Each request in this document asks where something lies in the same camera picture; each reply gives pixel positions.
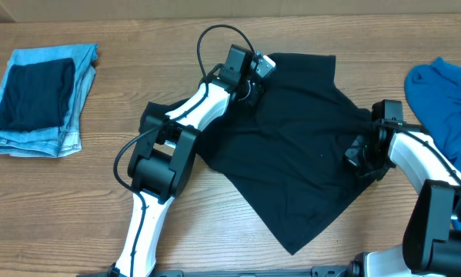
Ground folded dark navy shirt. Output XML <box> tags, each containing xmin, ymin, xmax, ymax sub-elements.
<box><xmin>0</xmin><ymin>58</ymin><xmax>75</xmax><ymax>132</ymax></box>

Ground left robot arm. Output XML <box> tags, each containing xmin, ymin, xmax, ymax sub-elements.
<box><xmin>106</xmin><ymin>45</ymin><xmax>276</xmax><ymax>276</ymax></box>

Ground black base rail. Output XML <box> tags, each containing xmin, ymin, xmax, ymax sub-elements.
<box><xmin>75</xmin><ymin>265</ymin><xmax>354</xmax><ymax>277</ymax></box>

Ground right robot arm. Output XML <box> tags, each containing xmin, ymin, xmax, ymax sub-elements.
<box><xmin>342</xmin><ymin>100</ymin><xmax>461</xmax><ymax>276</ymax></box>

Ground folded light blue jeans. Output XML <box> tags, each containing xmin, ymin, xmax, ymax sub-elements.
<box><xmin>0</xmin><ymin>44</ymin><xmax>98</xmax><ymax>158</ymax></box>

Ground blue t-shirt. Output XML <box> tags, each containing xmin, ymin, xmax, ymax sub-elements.
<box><xmin>404</xmin><ymin>58</ymin><xmax>461</xmax><ymax>172</ymax></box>

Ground black t-shirt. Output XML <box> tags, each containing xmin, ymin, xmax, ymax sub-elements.
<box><xmin>138</xmin><ymin>52</ymin><xmax>385</xmax><ymax>256</ymax></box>

